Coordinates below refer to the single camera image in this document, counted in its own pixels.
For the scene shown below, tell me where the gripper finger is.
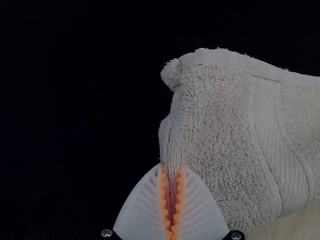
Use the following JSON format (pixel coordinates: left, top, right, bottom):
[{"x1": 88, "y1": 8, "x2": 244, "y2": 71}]
[
  {"x1": 172, "y1": 166, "x2": 245, "y2": 240},
  {"x1": 101, "y1": 163, "x2": 173, "y2": 240}
]

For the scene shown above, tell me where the pale towel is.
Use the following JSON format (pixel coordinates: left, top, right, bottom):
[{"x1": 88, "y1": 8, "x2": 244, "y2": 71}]
[{"x1": 158, "y1": 47, "x2": 320, "y2": 240}]

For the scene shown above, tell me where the black mat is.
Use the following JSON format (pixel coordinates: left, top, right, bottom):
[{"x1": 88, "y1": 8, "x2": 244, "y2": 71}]
[{"x1": 0, "y1": 0, "x2": 320, "y2": 240}]

